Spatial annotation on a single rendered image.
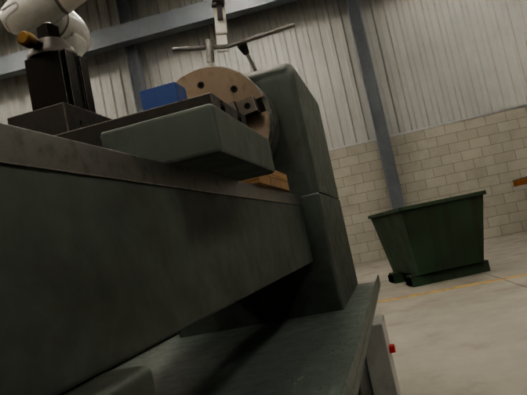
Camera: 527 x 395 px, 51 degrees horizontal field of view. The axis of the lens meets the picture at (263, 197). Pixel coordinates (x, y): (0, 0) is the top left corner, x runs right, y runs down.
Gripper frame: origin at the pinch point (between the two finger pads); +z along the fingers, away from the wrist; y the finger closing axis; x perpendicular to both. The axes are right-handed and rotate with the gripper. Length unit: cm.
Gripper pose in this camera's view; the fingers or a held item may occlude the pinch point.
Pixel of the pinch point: (221, 39)
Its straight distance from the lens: 155.4
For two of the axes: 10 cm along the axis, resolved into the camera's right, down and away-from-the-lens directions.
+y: -0.5, 0.6, 10.0
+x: -9.9, 0.9, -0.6
